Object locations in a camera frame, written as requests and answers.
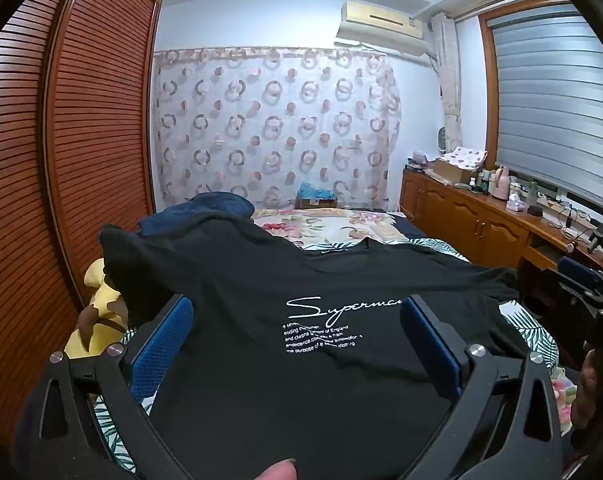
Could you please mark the louvered wooden wardrobe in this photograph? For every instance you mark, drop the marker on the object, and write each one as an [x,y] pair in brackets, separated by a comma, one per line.
[81,160]

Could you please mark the pink thermos jug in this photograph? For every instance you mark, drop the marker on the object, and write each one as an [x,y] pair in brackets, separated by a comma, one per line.
[501,182]

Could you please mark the navy blue garment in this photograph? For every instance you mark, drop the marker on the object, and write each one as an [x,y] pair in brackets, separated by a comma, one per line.
[201,210]

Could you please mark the person's left hand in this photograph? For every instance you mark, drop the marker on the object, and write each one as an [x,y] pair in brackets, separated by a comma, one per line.
[279,471]

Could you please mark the small black box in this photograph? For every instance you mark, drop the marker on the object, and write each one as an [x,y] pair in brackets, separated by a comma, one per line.
[535,210]

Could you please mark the navy bed sheet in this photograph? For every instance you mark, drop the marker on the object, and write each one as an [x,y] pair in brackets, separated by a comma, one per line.
[406,227]

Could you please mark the floral blanket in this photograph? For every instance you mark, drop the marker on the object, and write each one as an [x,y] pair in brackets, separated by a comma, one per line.
[331,225]

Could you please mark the open cardboard box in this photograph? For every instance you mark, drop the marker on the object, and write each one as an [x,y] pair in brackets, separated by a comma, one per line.
[449,172]

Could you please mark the black printed t-shirt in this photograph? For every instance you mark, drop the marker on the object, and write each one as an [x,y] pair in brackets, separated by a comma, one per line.
[281,370]

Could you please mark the pink box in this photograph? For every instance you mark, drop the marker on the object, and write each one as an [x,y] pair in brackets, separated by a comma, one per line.
[420,157]

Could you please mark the green leaf-print sheet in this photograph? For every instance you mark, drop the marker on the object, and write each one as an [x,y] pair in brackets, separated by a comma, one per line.
[531,335]

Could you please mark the white floral cloth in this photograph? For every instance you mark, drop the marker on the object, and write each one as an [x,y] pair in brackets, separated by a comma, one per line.
[464,156]

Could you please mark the white round desk fan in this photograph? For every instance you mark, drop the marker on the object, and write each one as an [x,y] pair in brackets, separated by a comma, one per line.
[442,140]

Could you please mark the person's right hand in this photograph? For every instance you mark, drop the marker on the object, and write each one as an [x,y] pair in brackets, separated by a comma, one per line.
[589,390]

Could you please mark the lilac tissue box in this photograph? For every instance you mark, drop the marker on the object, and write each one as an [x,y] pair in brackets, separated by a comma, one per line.
[515,205]

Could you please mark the grey window blind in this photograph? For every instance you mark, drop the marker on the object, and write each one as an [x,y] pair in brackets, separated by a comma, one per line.
[556,100]

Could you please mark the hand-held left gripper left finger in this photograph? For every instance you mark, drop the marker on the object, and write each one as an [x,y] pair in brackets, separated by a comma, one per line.
[156,355]

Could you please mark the clear plastic bottle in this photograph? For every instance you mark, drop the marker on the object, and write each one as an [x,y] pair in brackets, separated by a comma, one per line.
[533,192]

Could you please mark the blue plastic bag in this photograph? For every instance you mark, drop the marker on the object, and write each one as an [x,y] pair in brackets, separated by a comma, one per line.
[315,191]

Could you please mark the wooden sideboard cabinet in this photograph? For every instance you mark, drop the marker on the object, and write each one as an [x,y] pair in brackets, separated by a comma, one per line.
[456,215]

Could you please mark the yellow plush toy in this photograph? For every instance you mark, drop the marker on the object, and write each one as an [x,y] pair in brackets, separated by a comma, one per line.
[98,280]

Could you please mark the cream wall air conditioner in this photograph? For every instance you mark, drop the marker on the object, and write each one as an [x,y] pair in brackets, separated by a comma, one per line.
[381,22]

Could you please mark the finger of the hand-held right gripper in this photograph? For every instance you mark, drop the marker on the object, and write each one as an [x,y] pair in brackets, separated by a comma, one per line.
[576,266]
[566,295]

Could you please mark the beige patterned window curtain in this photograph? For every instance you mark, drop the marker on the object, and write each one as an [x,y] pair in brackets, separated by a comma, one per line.
[449,80]

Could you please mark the group of small bottles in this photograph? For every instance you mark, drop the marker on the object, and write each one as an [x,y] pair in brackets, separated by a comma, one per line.
[481,182]

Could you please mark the brown cardboard box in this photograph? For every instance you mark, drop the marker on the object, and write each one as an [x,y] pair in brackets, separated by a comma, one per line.
[316,204]

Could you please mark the sheer circle-print curtain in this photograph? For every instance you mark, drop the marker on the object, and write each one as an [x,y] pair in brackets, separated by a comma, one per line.
[276,125]

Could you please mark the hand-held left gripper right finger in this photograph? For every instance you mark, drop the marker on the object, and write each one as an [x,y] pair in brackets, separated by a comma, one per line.
[431,345]

